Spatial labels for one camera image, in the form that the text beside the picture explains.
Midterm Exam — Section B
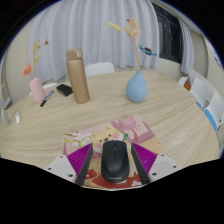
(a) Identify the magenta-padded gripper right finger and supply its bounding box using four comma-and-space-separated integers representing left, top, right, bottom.
130, 142, 183, 185

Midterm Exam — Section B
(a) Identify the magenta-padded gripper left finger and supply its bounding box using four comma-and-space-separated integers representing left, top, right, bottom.
44, 143, 94, 187

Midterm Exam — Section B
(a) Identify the black computer mouse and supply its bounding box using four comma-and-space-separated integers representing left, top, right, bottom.
100, 139, 130, 184

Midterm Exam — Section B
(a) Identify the cartoon print mouse pad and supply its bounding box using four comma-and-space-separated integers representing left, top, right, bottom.
62, 114, 168, 190

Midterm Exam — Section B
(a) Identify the dark marker pen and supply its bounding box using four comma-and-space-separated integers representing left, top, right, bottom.
39, 89, 55, 108

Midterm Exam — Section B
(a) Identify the black rectangular case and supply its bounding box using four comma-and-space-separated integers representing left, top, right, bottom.
55, 83, 74, 98

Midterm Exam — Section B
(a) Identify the blue vase with dried flowers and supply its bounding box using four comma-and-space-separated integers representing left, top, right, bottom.
108, 17, 158, 104

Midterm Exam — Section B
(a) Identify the gold thermos bottle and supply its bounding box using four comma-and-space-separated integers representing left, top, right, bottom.
65, 47, 91, 105

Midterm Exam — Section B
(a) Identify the pink vase with orange flowers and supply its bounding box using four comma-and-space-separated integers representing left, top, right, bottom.
20, 39, 50, 105

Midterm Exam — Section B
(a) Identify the group of white chairs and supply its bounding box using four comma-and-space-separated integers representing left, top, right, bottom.
178, 68, 224, 133

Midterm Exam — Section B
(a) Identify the narrow white curtain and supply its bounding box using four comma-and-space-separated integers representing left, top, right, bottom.
178, 18, 195, 75

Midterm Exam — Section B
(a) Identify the dark window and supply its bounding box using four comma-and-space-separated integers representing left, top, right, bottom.
153, 3, 184, 64

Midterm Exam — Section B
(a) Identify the wide white curtain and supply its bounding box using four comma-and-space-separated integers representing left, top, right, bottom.
28, 0, 160, 84

